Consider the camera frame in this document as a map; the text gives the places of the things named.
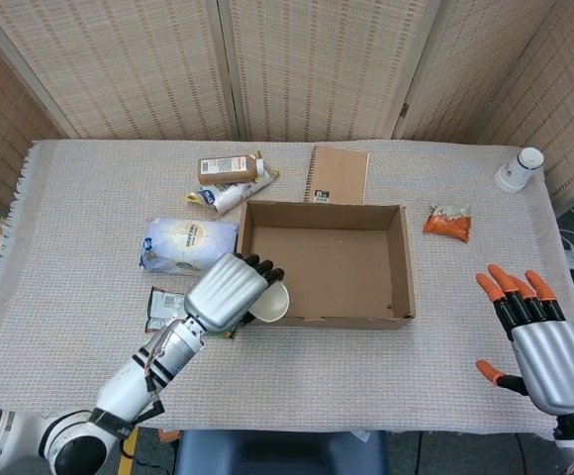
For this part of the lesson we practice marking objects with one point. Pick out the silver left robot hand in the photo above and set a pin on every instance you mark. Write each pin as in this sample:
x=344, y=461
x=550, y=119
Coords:
x=222, y=292

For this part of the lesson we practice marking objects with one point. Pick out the silver right robot hand orange fingertips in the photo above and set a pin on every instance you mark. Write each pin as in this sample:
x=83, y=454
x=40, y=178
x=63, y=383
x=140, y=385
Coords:
x=549, y=356

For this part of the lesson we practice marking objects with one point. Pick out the white paper cup blue print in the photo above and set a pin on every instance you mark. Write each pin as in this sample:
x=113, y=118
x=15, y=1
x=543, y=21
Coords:
x=273, y=304

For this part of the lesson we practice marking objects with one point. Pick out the green snack packet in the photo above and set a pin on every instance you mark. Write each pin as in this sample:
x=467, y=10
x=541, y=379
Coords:
x=163, y=304

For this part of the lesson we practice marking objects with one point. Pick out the large blue-white soft package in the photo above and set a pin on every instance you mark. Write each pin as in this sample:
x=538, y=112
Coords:
x=183, y=242

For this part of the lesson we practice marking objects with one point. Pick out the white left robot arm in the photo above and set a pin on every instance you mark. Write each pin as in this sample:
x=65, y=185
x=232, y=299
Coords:
x=124, y=381

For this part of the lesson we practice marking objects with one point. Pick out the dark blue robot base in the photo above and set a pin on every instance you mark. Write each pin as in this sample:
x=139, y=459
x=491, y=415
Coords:
x=277, y=452

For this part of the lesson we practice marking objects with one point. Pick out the open brown cardboard box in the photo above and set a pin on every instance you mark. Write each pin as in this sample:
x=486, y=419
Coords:
x=326, y=257

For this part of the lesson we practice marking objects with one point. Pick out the yellow white snack packet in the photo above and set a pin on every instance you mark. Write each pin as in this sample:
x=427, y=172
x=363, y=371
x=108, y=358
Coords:
x=227, y=199

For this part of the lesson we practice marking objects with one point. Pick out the brown juice bottle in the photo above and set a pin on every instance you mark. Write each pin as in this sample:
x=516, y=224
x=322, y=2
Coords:
x=222, y=170

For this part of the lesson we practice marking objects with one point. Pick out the beige woven tablecloth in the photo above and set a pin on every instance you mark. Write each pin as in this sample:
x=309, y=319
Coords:
x=316, y=376

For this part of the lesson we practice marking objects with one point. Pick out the orange snack bag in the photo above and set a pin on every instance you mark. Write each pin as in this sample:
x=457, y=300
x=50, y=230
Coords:
x=448, y=227

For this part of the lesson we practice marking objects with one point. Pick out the kraft spiral notebook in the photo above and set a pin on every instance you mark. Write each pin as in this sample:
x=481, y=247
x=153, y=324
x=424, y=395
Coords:
x=336, y=173

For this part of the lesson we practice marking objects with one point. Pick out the woven folding screen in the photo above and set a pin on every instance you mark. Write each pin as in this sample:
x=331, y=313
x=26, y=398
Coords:
x=143, y=64

